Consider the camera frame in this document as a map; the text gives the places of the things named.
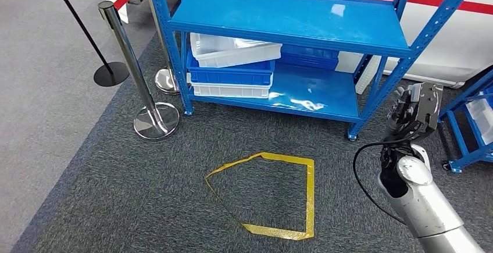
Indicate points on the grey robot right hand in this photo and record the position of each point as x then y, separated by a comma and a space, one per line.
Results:
400, 112

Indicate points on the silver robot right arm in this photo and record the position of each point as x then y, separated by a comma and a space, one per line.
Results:
423, 205

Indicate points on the blue shelf rack on casters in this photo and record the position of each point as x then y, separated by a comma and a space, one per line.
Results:
458, 135

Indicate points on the blue metal shelf rack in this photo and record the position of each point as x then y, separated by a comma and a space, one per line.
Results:
289, 16

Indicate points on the white ribbed plastic panel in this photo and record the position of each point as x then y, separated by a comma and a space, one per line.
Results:
366, 76

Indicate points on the white car with red stripe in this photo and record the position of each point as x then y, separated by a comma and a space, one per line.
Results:
454, 39

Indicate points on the crumpled yellow floor tape square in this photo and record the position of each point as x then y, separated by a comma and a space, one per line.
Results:
310, 197

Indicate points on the translucent white plastic crate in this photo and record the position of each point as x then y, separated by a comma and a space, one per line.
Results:
231, 54

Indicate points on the chrome stanchion with round base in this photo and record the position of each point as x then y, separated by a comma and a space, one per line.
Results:
154, 122
165, 81

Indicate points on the black stanchion with round base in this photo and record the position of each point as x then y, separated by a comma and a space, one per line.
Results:
111, 74

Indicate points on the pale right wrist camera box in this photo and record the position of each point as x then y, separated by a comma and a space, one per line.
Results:
416, 92

